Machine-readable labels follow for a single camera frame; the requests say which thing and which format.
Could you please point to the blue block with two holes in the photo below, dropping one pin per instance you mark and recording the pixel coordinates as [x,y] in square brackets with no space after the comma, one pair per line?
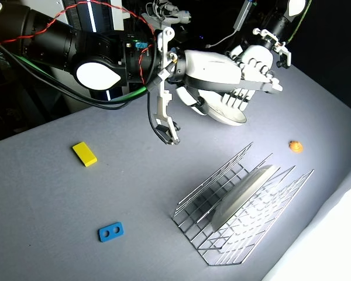
[111,237]

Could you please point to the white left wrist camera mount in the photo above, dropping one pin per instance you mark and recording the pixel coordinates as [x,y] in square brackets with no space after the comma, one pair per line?
[266,33]

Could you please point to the yellow rectangular block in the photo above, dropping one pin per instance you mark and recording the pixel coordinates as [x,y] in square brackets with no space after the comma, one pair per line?
[85,153]

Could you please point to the white plate with black rim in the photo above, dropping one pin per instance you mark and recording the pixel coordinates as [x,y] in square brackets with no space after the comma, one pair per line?
[245,190]
[234,118]

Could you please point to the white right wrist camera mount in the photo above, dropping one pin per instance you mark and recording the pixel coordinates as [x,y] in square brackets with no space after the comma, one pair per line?
[163,105]

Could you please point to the orange swirl cookie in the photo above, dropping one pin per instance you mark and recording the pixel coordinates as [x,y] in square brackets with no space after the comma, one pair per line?
[296,147]

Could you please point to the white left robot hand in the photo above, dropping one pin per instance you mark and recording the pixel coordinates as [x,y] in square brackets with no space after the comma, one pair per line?
[257,54]

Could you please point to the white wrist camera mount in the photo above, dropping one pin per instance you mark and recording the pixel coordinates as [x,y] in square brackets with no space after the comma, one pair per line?
[163,105]
[266,33]

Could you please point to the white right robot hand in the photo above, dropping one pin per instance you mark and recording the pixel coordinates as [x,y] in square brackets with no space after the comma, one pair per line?
[210,70]

